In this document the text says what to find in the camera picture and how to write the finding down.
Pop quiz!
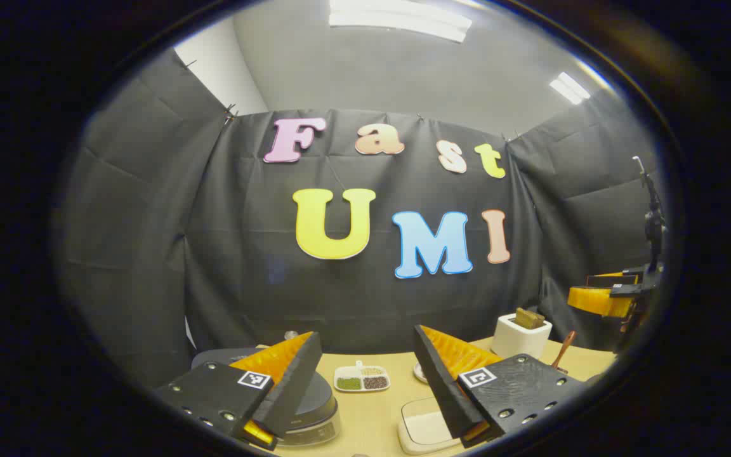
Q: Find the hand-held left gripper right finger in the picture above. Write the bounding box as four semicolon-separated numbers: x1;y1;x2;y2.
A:
413;325;586;449

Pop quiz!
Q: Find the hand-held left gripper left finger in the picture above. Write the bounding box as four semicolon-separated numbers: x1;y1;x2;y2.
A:
153;331;323;451

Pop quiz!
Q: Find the black and silver rice cooker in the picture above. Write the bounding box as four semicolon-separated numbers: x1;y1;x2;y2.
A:
191;346;342;446

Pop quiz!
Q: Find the brown wooden spoon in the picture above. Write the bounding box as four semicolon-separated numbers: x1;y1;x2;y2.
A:
552;330;576;373

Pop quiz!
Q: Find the white divided bean dish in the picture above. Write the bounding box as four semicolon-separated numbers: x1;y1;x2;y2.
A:
334;361;392;392

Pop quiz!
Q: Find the white toaster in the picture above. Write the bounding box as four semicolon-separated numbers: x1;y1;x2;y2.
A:
491;312;553;361

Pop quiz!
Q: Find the black backdrop cloth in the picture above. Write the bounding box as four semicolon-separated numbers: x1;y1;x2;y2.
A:
55;48;664;388

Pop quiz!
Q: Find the small ceiling light panel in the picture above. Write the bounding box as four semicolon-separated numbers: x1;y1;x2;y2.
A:
550;72;591;105

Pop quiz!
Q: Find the large ceiling light panel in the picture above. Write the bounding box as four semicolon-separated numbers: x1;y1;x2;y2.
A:
329;0;473;43

